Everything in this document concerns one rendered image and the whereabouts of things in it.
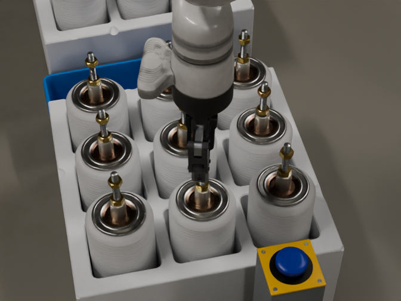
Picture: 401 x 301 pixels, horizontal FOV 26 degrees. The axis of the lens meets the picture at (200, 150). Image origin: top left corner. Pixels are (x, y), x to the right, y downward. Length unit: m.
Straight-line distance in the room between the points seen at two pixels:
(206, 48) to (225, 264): 0.39
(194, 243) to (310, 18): 0.80
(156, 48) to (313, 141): 0.65
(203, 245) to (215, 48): 0.36
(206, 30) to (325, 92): 0.81
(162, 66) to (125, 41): 0.58
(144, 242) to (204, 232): 0.08
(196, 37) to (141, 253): 0.38
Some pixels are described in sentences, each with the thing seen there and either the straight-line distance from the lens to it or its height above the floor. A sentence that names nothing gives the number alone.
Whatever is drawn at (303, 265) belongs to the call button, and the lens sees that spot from 1.07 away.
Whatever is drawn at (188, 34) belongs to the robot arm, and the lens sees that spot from 0.96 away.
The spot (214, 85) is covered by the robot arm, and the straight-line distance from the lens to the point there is 1.00.
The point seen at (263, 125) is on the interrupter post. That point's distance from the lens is 1.30.
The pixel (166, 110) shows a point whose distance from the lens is 1.35.
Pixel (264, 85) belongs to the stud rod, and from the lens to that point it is 1.25.
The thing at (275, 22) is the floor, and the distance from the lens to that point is 1.88.
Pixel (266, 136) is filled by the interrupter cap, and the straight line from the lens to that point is 1.30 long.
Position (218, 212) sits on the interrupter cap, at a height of 0.25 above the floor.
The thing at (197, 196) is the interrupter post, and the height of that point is 0.27.
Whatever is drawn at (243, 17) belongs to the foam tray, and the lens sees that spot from 1.64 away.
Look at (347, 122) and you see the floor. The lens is 1.68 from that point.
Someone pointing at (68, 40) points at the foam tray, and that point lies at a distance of 1.58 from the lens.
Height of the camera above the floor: 1.22
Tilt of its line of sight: 49 degrees down
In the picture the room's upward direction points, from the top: straight up
